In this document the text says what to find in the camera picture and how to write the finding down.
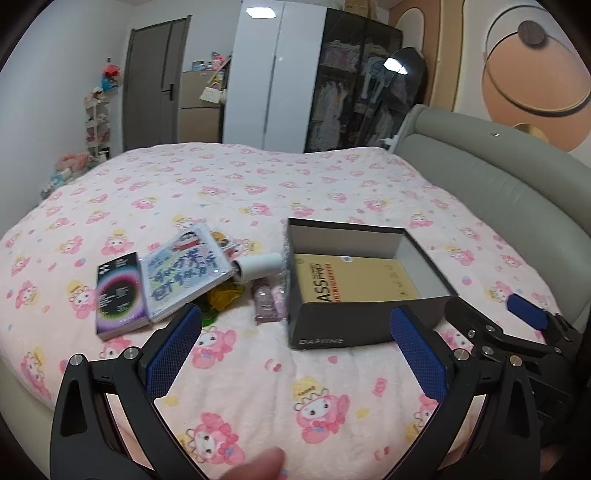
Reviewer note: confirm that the brown round wall disc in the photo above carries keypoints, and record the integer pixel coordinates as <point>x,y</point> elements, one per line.
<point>532,32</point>

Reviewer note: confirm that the cartoon sticker card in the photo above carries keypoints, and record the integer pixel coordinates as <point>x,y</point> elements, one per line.
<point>235,244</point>

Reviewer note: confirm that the yellow flat box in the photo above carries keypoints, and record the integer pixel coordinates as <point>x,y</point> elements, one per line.
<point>360,277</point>

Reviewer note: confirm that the black shoe box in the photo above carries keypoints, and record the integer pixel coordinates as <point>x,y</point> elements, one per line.
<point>323,327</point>

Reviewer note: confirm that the yellow packet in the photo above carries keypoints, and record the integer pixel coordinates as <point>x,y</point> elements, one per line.
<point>224,293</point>

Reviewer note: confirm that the orange round wall decoration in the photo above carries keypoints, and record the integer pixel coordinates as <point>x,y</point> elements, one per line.
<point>531,78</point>

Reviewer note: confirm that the pile of plush toys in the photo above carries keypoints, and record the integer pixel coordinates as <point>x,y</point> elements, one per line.
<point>69,168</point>

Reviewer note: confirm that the grey padded bed headboard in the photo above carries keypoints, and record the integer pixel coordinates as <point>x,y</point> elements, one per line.
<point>485,175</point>

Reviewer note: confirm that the toys on cabinet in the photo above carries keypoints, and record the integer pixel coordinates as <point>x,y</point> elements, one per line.
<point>210,62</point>

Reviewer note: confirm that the white wardrobe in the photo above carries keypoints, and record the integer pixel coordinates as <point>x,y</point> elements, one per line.
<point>258,78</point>

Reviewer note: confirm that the white handbag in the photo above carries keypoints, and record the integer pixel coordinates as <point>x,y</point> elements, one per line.
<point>211,95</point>

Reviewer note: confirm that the black glass wardrobe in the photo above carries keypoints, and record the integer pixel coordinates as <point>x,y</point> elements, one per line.
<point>341,92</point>

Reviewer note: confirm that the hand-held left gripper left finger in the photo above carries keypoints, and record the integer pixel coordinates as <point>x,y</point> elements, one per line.
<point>173,346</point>

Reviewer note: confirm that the green packet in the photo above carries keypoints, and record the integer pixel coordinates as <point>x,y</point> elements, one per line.
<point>207,316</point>

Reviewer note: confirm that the white shelf rack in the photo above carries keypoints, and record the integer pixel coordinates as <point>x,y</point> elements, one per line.
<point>97,124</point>

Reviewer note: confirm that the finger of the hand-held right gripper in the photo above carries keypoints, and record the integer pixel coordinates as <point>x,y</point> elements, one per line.
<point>526,311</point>
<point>475,330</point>

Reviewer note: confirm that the grey door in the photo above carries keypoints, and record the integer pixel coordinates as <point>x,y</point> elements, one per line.
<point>147,92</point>

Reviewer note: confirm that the person's left hand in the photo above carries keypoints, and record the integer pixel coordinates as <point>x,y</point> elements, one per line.
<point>258,466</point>

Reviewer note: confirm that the white roll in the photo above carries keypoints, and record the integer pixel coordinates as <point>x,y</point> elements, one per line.
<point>258,267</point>

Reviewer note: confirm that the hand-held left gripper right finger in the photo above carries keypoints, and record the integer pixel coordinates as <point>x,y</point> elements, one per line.
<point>418,355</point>

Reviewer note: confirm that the beige cabinet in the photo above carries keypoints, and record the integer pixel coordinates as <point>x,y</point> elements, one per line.
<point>194,115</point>

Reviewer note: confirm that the pink cartoon printed blanket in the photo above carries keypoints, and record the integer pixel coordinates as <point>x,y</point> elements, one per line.
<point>231,184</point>

